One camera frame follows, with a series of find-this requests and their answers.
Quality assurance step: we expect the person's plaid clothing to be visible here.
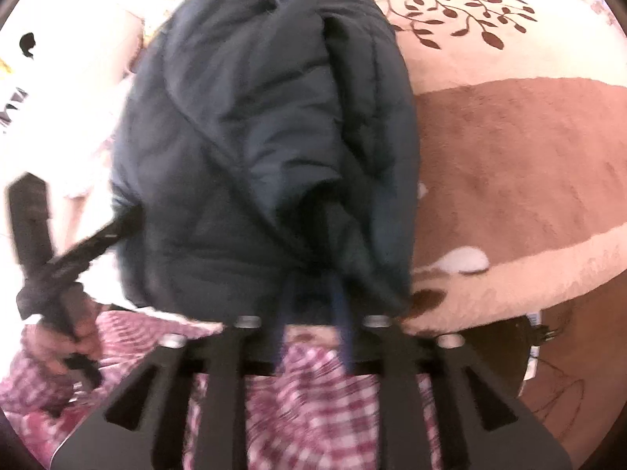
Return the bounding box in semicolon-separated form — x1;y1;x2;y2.
0;304;442;470

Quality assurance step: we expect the person's left hand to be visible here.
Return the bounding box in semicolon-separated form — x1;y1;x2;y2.
22;294;106;375

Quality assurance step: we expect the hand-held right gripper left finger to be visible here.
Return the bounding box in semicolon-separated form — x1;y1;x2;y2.
49;279;295;470

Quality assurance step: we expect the leaf print blanket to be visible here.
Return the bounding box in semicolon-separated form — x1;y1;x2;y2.
132;0;627;338

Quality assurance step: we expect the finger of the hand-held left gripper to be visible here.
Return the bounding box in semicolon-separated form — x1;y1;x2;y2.
51;204;146;275

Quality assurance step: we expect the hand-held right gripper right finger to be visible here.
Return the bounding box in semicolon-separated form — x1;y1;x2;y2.
333;279;571;470

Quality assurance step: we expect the blue quilted jacket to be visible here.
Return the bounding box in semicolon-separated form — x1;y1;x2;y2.
110;0;422;324

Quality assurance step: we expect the black device with cable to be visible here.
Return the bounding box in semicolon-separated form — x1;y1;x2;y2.
470;311;559;397

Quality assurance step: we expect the white padded headboard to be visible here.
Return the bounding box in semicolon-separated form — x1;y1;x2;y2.
88;5;162;89

